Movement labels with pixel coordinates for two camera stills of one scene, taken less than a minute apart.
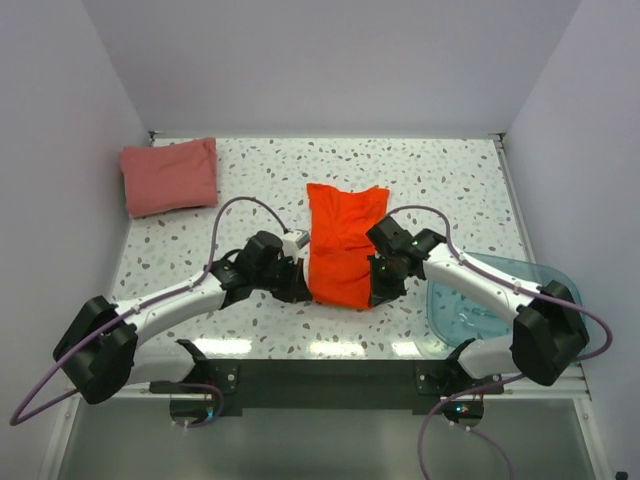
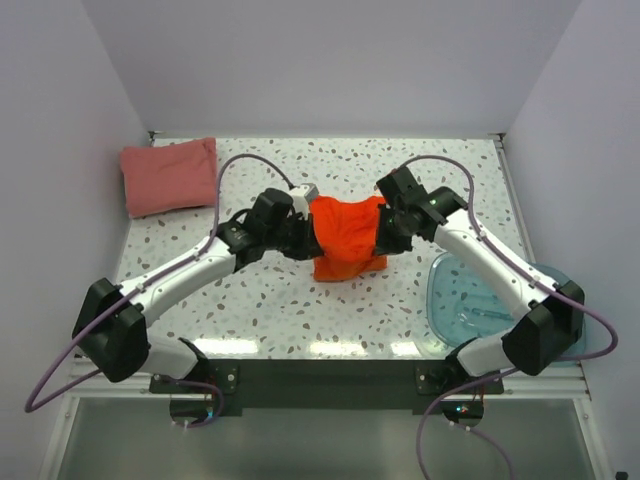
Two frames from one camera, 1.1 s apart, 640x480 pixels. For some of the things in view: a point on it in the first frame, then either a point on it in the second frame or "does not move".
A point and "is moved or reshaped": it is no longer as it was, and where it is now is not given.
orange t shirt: x=340 y=247 is moved or reshaped
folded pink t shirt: x=168 y=177 does not move
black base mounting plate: x=332 y=385 does not move
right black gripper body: x=386 y=281 to x=392 y=234
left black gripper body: x=281 y=281 to x=293 y=238
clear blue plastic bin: x=466 y=322 does not move
